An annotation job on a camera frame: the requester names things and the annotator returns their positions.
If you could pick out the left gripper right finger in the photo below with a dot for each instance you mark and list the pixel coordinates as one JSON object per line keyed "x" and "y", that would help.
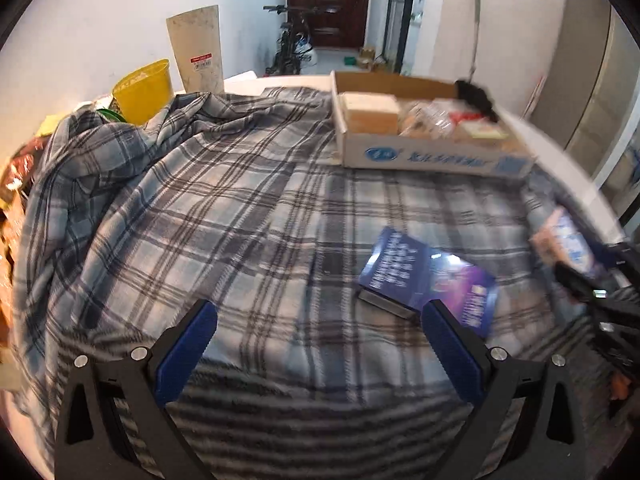
{"x": 548, "y": 440}

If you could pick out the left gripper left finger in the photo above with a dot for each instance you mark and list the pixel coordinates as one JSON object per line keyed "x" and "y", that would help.
{"x": 91, "y": 441}

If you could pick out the white blue small packet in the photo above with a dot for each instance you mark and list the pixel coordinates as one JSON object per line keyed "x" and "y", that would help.
{"x": 558, "y": 240}

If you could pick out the red white cigarette carton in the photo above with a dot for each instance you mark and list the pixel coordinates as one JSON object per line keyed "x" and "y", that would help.
{"x": 471, "y": 126}

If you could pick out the bagged round bread bun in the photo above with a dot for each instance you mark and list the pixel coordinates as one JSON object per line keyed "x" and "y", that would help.
{"x": 427, "y": 119}

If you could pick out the beige sponge block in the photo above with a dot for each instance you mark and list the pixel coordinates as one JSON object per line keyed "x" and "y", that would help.
{"x": 371, "y": 113}

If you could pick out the person's right hand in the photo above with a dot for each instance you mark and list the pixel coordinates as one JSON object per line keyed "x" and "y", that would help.
{"x": 623, "y": 393}

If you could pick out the purple blue booklet box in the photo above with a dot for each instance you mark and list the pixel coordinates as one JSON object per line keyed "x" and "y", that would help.
{"x": 403, "y": 274}

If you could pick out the black pink small item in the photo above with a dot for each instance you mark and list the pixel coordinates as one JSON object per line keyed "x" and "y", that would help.
{"x": 476, "y": 97}

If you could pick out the shallow cardboard tray box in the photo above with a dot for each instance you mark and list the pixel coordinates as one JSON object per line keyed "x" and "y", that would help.
{"x": 510, "y": 158}

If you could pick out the red snack packages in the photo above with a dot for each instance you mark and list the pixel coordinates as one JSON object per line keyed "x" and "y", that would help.
{"x": 17, "y": 178}

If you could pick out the blue plaid shirt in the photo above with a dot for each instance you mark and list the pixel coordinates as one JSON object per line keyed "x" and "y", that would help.
{"x": 239, "y": 201}

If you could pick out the cardboard boxes on floor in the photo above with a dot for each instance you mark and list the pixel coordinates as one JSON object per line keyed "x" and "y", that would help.
{"x": 367, "y": 59}

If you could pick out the yellow plastic bin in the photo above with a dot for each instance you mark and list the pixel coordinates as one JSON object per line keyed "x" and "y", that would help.
{"x": 143, "y": 93}

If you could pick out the white plastic bag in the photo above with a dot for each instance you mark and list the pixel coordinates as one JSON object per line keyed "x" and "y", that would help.
{"x": 305, "y": 52}

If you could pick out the black bicycle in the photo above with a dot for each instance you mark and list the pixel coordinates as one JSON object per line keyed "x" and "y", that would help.
{"x": 285, "y": 61}

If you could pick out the tall white cylinder canister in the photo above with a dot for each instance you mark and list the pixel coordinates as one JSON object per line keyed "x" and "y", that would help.
{"x": 195, "y": 40}

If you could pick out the grey mop handle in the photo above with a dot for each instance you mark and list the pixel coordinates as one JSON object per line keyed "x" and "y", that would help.
{"x": 476, "y": 37}

